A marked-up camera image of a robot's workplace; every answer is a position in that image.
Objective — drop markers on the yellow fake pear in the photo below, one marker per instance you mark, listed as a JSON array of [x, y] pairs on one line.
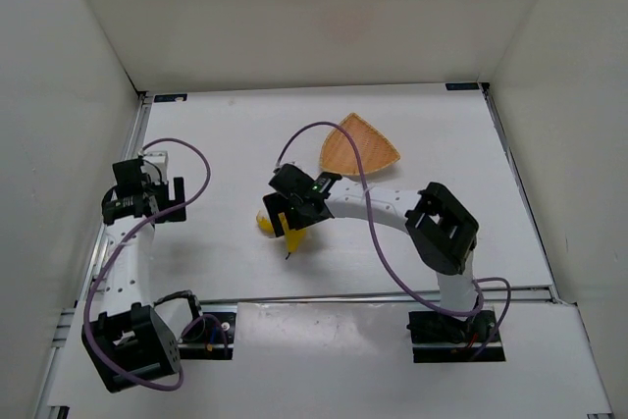
[[293, 239]]

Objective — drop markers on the blue label sticker left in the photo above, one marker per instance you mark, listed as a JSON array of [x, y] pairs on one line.
[[170, 98]]

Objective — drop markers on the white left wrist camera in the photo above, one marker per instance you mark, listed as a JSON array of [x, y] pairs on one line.
[[157, 161]]

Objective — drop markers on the yellow peeled fake lemon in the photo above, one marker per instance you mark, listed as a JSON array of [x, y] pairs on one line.
[[264, 224]]

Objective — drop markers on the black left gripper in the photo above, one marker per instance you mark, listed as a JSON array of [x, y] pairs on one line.
[[173, 199]]

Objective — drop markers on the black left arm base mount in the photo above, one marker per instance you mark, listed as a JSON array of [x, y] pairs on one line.
[[213, 338]]

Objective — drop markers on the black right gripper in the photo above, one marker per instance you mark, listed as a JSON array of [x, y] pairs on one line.
[[275, 213]]

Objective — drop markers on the blue label sticker right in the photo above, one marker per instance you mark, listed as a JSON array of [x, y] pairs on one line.
[[462, 86]]

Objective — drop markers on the aluminium front rail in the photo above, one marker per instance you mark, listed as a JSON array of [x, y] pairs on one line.
[[492, 293]]

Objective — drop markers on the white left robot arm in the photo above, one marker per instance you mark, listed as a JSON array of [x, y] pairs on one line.
[[135, 334]]

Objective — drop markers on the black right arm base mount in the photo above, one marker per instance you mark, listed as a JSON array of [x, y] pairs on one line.
[[438, 339]]

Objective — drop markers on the woven bamboo fruit bowl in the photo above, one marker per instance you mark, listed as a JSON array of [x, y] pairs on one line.
[[375, 150]]

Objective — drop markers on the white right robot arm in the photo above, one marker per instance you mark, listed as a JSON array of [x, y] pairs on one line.
[[442, 230]]

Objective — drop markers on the blue label sticker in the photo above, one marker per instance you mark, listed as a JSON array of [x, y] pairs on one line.
[[462, 86], [170, 98]]

